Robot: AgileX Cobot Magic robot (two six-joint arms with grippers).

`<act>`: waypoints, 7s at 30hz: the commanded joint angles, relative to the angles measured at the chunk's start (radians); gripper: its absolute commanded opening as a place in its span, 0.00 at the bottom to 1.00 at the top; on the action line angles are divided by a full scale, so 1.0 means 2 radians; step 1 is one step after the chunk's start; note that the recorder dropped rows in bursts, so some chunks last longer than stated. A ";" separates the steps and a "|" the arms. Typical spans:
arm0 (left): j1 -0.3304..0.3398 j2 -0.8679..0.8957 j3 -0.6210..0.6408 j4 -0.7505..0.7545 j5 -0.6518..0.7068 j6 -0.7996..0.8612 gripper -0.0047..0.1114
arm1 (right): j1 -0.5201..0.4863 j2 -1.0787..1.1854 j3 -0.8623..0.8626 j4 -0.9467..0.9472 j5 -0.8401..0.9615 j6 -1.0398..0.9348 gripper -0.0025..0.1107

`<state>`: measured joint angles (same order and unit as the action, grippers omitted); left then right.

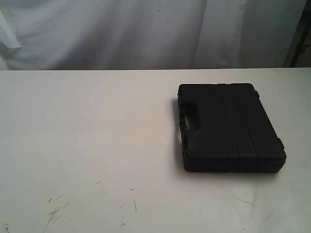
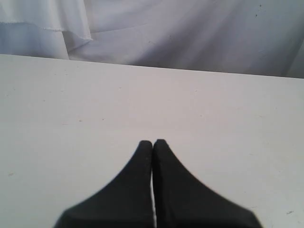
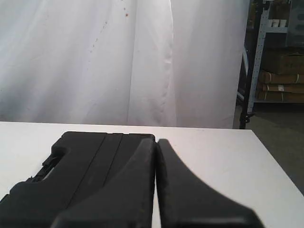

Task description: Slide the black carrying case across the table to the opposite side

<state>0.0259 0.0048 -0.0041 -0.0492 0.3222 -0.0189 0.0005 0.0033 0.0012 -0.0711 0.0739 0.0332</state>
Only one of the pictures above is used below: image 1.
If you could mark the black plastic tool case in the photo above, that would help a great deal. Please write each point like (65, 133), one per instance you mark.
(224, 128)

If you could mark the white backdrop cloth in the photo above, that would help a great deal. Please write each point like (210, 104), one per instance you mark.
(146, 34)

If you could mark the black tripod stand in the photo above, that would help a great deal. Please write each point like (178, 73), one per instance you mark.
(302, 38)

